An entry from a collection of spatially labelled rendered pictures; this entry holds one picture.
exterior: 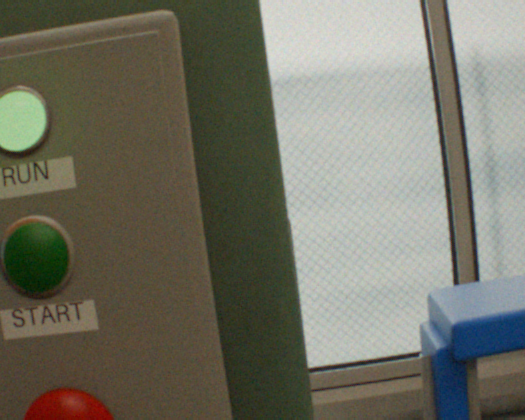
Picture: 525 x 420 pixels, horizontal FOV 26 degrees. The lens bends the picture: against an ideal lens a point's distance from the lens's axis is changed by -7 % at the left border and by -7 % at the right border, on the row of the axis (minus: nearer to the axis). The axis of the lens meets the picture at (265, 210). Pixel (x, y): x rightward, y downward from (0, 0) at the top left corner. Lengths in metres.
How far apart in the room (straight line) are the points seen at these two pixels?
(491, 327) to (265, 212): 0.80
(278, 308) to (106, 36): 0.12
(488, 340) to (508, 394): 0.78
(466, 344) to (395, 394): 0.76
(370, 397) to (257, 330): 1.52
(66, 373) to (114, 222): 0.05
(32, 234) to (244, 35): 0.11
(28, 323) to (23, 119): 0.06
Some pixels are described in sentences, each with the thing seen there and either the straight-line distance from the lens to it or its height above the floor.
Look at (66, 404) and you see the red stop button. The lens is 0.35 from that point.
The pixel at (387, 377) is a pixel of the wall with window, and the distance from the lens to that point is 2.00.
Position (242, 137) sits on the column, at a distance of 0.40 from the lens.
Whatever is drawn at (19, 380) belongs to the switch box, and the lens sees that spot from 0.35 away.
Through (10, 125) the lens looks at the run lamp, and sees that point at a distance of 0.33.
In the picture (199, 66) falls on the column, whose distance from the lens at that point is 0.40.
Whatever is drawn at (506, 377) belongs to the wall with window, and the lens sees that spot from 1.96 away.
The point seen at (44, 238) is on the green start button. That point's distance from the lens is 0.34.
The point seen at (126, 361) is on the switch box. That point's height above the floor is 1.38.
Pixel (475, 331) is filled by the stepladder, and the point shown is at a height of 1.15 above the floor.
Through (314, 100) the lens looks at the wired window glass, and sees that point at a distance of 1.91.
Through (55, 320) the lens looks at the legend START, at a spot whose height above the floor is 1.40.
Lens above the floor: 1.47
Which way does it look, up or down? 9 degrees down
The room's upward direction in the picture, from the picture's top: 7 degrees counter-clockwise
